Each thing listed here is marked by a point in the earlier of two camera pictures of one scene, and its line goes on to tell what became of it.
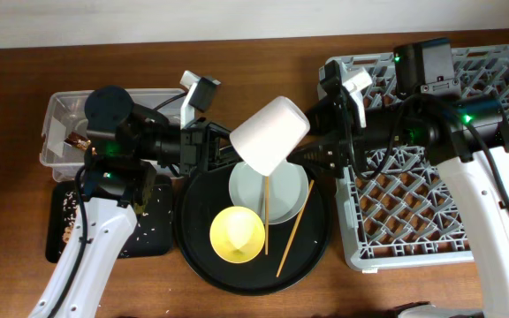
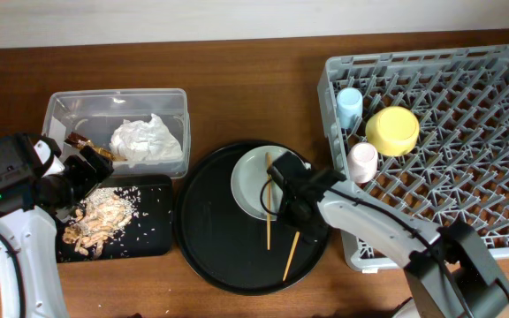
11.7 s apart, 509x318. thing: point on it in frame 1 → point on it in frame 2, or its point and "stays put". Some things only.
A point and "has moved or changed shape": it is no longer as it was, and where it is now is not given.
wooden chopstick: x=293 y=233 → x=289 y=262
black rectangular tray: x=152 y=233 stays put
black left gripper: x=202 y=145 → x=75 y=163
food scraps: x=153 y=217 has moved or changed shape
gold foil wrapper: x=79 y=140 stays put
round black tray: x=292 y=251 stays put
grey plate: x=288 y=191 stays put
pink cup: x=270 y=137 → x=362 y=162
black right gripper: x=350 y=137 → x=314 y=225
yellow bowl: x=237 y=235 has moved or changed shape
